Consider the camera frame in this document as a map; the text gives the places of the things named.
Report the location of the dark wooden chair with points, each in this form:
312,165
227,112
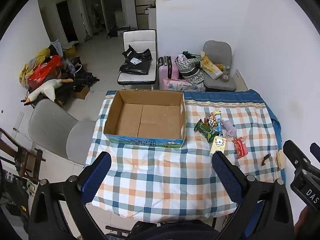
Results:
18,156

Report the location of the pink floral bag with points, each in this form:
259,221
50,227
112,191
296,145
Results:
182,86

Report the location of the beige paper piece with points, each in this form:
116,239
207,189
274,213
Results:
281,160

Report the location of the black tripod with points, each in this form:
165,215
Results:
80,81

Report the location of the purple sock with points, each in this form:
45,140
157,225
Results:
229,128

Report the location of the white wall outlet strip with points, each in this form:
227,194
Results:
18,121

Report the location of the pale yellow carton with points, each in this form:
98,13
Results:
218,143

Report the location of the blue tube packet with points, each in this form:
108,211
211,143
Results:
219,125

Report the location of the white goose plush toy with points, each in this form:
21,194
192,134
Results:
48,88

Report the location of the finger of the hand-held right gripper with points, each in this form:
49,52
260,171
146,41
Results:
316,151
296,156

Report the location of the orange drink bottle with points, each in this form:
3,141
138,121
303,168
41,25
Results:
222,66

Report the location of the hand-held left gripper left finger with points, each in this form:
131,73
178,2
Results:
98,172

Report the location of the red packet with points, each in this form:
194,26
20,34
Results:
240,147

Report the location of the brown tape roll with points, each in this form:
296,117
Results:
225,78

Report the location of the pink suitcase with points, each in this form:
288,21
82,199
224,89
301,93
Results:
168,71

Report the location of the grey fabric chair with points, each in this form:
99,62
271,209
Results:
217,48

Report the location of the patterned tote bag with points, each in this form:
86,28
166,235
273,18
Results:
187,63

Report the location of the small brown cardboard box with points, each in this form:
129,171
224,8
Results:
81,92

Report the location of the patterned bucket hat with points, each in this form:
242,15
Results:
193,76

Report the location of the black floor bag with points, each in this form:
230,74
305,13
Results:
112,33

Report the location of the panda print snack packet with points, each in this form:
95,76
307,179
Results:
211,121

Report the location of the white leaning board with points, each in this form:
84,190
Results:
241,80

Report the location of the black plastic bag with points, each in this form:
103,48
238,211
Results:
136,63

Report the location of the yellow snack bag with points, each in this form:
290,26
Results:
211,67

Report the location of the white padded chair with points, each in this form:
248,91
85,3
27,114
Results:
140,36

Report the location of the plaid blanket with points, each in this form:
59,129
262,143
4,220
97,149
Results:
160,175

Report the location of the white cabinet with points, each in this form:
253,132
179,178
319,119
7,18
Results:
151,17

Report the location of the green snack packet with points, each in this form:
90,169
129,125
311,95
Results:
205,130

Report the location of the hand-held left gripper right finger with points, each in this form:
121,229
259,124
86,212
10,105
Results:
226,177

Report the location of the red plastic bag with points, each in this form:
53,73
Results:
43,71

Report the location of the grey shell chair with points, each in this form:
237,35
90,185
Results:
55,130

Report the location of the small black clip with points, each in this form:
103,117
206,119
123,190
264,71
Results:
266,158

